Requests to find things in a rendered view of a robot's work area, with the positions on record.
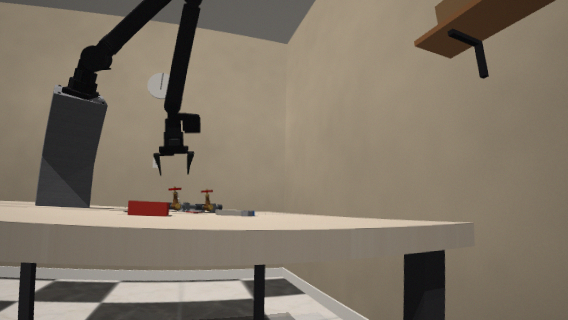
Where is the red flat block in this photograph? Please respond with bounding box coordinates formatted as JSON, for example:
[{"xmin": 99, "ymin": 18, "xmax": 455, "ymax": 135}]
[{"xmin": 127, "ymin": 201, "xmax": 169, "ymax": 216}]

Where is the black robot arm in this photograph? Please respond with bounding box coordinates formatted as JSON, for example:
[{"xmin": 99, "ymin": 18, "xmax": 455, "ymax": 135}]
[{"xmin": 62, "ymin": 0, "xmax": 202, "ymax": 146}]

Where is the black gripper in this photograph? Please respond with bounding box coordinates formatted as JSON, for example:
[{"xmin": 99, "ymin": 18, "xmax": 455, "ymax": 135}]
[{"xmin": 153, "ymin": 146, "xmax": 194, "ymax": 176}]

